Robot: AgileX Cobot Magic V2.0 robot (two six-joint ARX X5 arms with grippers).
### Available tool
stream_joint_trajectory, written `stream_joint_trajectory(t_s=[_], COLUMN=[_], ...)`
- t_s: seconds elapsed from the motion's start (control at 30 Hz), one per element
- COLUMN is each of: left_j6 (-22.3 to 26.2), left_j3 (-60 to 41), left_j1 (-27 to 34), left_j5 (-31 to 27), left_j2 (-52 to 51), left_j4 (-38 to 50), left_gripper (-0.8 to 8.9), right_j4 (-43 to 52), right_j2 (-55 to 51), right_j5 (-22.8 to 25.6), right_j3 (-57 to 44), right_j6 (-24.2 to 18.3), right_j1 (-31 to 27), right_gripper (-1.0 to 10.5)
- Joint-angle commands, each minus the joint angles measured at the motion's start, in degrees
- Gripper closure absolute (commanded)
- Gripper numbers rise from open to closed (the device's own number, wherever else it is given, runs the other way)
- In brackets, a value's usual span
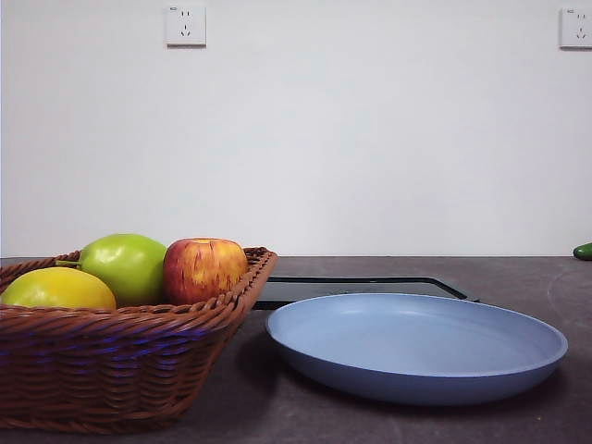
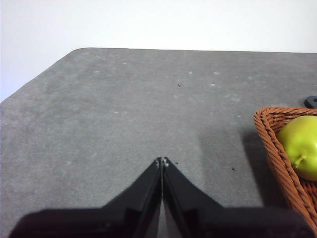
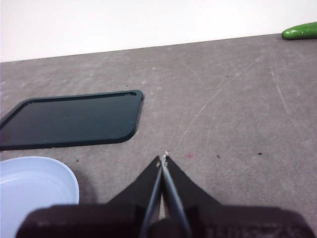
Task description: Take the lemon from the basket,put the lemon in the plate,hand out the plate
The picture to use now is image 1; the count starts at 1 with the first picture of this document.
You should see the blue round plate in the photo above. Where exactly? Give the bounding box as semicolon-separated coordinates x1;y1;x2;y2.
265;292;569;407

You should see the yellow lemon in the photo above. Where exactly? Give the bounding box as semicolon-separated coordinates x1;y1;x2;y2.
0;266;117;310

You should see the brown wicker basket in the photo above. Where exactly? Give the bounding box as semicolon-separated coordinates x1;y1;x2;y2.
0;246;279;435

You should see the black flat tray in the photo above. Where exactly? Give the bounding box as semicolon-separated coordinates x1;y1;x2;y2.
253;276;480;311

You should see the red yellow apple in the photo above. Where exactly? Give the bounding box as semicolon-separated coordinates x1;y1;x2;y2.
162;237;249;306

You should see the green apple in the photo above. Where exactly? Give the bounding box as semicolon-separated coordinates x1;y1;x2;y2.
55;233;168;307

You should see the white wall socket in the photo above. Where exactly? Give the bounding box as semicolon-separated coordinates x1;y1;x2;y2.
165;4;208;49
558;7;592;51

